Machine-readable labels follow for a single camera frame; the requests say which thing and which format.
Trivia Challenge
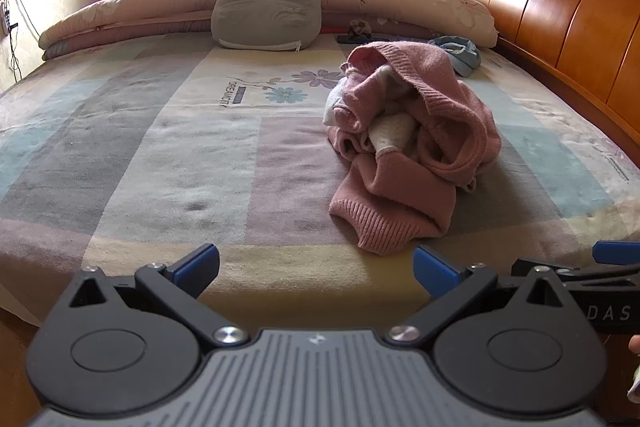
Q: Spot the power strip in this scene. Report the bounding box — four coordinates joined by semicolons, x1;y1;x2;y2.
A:
1;3;18;36

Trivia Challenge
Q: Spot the pink and white sweater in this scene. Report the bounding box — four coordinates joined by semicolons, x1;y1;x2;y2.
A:
322;41;502;256

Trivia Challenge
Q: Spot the wooden headboard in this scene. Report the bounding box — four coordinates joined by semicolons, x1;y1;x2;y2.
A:
436;0;640;148

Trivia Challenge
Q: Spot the person's right hand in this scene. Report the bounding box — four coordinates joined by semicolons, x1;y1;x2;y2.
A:
626;333;640;399

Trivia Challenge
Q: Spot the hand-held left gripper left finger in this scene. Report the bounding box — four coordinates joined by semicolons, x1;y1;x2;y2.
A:
65;243;251;349

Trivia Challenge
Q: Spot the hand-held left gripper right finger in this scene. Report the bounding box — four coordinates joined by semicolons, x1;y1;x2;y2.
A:
387;246;570;349

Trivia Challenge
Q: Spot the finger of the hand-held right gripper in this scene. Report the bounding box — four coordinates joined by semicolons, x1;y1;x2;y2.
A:
511;258;640;290
591;241;640;266

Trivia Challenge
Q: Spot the blue cap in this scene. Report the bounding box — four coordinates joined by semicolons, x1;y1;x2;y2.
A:
427;36;482;78

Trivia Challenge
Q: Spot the grey cat face cushion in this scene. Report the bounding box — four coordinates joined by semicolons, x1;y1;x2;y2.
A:
210;0;322;52

